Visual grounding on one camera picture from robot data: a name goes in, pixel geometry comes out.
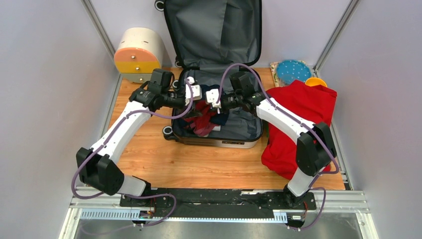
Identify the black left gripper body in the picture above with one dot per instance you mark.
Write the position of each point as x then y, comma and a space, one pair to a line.
174, 99

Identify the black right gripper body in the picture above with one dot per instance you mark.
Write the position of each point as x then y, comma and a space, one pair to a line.
231, 101

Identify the navy blue garment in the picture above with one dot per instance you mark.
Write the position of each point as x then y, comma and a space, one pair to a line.
208, 115

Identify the pink ribbed garment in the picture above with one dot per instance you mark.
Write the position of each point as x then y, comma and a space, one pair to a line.
201, 125

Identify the astronaut print suitcase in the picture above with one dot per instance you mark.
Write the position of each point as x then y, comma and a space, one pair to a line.
216, 41

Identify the red garment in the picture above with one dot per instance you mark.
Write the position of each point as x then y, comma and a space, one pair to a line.
315, 104

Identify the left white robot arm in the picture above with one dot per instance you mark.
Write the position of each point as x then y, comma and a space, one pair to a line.
98, 172

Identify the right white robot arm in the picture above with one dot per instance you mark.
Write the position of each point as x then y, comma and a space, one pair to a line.
301, 146

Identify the teal dotted plate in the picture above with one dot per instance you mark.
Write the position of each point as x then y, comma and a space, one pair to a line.
291, 71

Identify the cream mini drawer cabinet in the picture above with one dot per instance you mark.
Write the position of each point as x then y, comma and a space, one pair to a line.
140, 51

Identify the orange bowl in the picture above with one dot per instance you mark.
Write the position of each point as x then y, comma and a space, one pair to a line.
315, 81

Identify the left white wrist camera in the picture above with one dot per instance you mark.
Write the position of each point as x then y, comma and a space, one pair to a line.
193, 90

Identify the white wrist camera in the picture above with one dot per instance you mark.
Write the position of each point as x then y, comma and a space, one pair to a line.
193, 90
212, 97

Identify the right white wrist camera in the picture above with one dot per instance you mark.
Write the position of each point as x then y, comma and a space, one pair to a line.
212, 97

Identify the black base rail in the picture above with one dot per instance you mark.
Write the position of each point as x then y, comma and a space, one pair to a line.
216, 203

